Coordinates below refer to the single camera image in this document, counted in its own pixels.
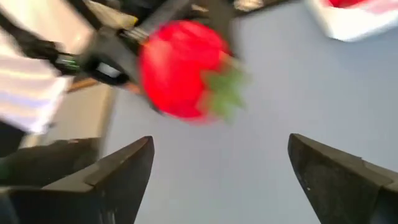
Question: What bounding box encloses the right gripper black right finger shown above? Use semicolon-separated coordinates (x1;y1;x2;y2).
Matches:
287;133;398;224

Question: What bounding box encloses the white plastic basket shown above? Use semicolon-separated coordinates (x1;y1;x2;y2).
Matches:
303;0;398;43

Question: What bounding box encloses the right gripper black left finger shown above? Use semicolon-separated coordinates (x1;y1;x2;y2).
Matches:
0;135;155;224

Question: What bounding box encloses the red plush tomato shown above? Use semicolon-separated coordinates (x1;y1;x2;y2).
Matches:
138;20;248;124

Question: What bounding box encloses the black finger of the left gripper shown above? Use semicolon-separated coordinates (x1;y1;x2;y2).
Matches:
119;0;195;43
208;0;239;58

